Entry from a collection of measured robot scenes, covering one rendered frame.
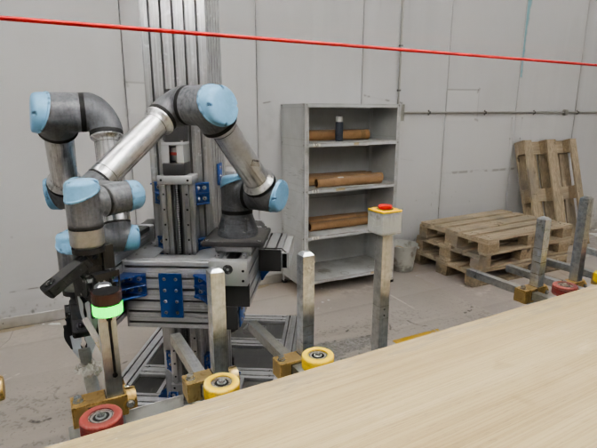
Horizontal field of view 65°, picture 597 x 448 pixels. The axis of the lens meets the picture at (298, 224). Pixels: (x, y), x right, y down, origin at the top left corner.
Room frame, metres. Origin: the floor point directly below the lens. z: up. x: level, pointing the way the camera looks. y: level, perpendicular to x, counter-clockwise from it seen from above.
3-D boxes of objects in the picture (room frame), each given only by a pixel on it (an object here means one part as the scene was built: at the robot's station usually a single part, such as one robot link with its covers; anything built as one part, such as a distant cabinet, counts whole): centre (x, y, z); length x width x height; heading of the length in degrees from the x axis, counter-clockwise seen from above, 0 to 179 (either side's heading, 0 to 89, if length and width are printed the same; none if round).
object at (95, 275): (1.05, 0.48, 1.13); 0.09 x 0.08 x 0.12; 139
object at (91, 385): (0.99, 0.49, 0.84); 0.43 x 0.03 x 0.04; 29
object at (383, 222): (1.32, -0.25, 1.18); 0.07 x 0.07 x 0.08; 29
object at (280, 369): (1.18, 0.00, 0.81); 0.14 x 0.06 x 0.05; 119
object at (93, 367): (1.06, 0.52, 0.87); 0.09 x 0.07 x 0.02; 29
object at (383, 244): (1.32, -0.25, 0.93); 0.05 x 0.05 x 0.45; 29
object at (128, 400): (0.94, 0.44, 0.85); 0.14 x 0.06 x 0.05; 119
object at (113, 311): (0.91, 0.40, 1.10); 0.06 x 0.06 x 0.02
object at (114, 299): (0.91, 0.40, 1.12); 0.06 x 0.06 x 0.02
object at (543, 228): (1.67, -0.90, 0.88); 0.04 x 0.04 x 0.48; 29
